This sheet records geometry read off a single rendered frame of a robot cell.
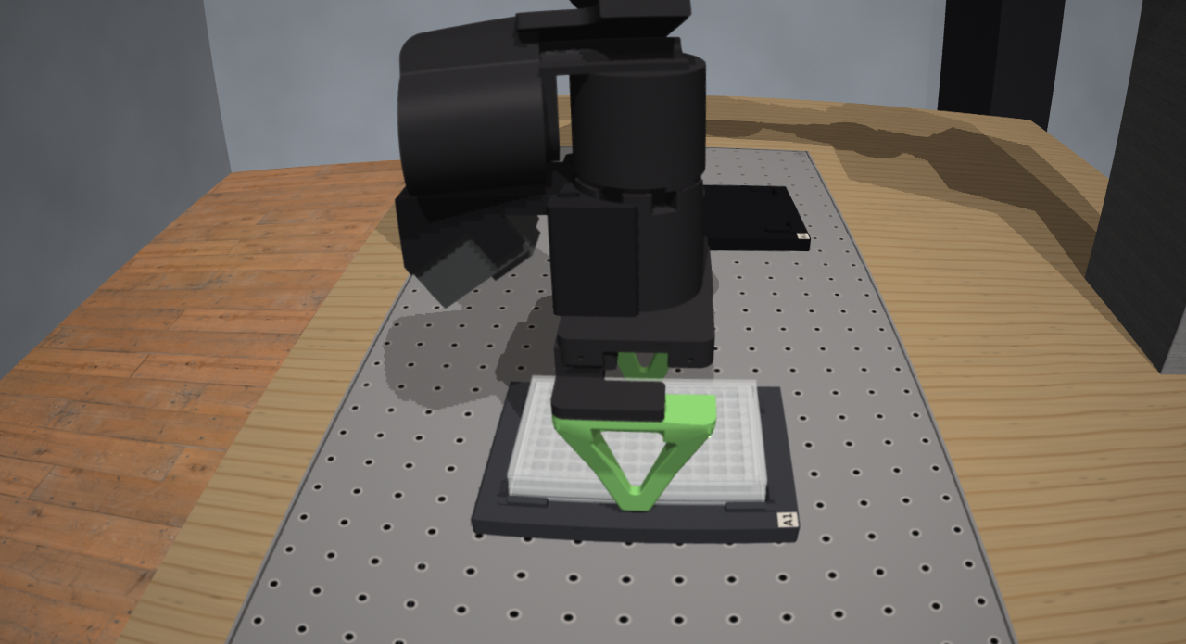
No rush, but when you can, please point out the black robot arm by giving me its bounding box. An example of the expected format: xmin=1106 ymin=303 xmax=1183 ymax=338
xmin=395 ymin=0 xmax=706 ymax=317

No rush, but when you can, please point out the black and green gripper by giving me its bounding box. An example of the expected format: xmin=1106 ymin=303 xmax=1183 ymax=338
xmin=550 ymin=176 xmax=716 ymax=511

